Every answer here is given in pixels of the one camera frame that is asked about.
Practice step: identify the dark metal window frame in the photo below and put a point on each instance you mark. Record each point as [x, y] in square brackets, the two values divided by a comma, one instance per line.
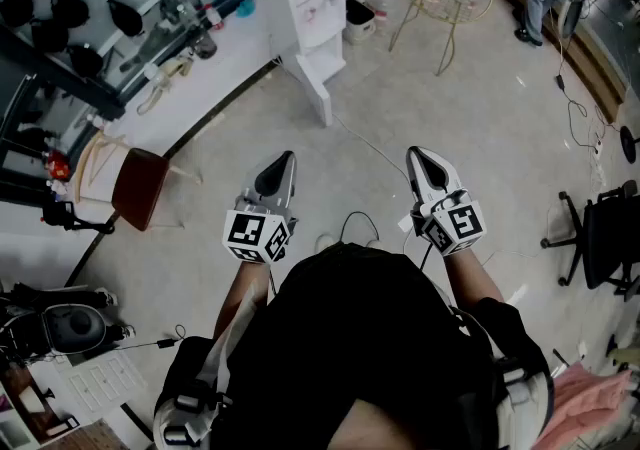
[50, 88]

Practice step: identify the white bin with black lid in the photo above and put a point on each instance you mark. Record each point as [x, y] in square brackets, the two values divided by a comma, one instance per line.
[359, 20]

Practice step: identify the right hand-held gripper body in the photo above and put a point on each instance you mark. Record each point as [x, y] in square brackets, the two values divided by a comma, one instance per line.
[457, 225]

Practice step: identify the white card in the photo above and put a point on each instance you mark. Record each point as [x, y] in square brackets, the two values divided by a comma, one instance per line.
[404, 224]

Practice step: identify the person's black clothed torso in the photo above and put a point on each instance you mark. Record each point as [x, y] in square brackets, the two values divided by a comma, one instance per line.
[360, 338]

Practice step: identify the person's left forearm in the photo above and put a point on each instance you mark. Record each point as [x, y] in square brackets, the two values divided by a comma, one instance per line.
[240, 293]

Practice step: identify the red packet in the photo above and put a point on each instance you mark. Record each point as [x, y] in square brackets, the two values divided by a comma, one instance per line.
[57, 165]

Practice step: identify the white cabinet door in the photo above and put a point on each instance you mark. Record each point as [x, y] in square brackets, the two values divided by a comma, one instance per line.
[316, 88]

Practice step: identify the brown seat wooden chair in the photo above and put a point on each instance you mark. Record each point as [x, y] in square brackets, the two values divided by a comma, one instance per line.
[140, 188]

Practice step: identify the pink cloth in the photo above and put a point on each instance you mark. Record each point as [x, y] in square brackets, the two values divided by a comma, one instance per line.
[585, 403]

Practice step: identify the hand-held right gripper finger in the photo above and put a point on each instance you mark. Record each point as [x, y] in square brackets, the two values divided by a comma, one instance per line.
[416, 173]
[437, 173]

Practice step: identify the white power strip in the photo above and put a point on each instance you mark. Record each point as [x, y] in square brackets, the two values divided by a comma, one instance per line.
[596, 150]

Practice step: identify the person's right forearm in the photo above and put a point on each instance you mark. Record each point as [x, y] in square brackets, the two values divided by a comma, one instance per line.
[472, 278]

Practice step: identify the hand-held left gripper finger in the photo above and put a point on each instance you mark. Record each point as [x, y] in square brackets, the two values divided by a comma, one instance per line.
[291, 183]
[267, 178]

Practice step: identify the person's white shoe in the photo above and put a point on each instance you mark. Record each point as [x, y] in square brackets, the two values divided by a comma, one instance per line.
[325, 241]
[373, 242]

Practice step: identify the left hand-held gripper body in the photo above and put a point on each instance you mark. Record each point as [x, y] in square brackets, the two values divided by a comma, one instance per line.
[255, 235]

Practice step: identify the black round stand base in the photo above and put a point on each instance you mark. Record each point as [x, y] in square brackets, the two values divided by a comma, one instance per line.
[630, 143]

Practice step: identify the small white drawer cabinet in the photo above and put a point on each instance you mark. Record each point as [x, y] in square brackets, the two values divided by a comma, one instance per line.
[105, 383]

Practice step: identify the grey and black headset case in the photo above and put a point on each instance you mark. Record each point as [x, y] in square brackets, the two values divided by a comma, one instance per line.
[75, 328]

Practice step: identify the black office chair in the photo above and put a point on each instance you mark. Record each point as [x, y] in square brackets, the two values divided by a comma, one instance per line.
[607, 238]

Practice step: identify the white water dispenser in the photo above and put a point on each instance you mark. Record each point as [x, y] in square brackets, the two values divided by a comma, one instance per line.
[305, 3]

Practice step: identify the teal object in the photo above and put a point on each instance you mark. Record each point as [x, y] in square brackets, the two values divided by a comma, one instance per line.
[245, 7]

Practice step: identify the white counter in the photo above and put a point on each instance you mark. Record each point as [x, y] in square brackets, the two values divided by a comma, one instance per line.
[200, 83]

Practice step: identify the black clamp stand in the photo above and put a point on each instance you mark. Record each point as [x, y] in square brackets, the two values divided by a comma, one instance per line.
[65, 218]

